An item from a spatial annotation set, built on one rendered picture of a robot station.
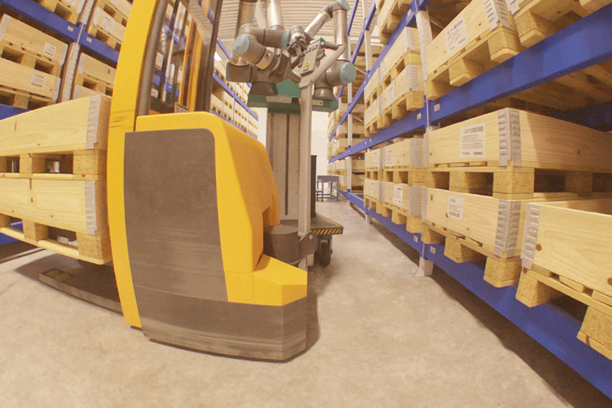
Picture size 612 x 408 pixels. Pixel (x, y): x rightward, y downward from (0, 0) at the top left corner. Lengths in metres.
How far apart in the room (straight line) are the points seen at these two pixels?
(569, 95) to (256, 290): 2.21
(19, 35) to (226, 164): 2.26
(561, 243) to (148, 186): 1.31
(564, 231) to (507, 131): 0.42
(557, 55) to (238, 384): 1.50
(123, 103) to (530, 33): 1.50
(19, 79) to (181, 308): 2.18
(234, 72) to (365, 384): 1.87
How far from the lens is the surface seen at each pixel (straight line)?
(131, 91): 1.11
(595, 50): 0.95
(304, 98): 1.32
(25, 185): 1.62
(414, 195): 1.92
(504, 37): 1.20
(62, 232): 1.55
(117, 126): 1.12
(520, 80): 1.15
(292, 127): 2.10
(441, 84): 1.76
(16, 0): 2.72
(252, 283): 0.88
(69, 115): 1.30
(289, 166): 2.07
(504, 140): 1.08
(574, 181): 1.49
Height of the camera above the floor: 0.71
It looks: 2 degrees down
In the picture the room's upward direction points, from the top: 1 degrees clockwise
